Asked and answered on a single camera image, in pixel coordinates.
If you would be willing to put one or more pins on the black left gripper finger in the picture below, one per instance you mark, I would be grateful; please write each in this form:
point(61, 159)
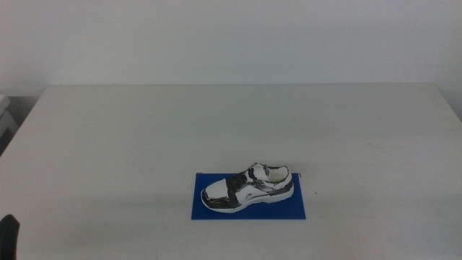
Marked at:
point(8, 238)

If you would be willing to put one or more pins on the black and white shoe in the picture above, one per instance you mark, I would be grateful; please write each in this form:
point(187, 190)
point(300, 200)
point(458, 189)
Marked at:
point(249, 187)

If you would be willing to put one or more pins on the blue rectangular mat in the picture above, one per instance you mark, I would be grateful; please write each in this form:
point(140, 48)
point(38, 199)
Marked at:
point(281, 211)

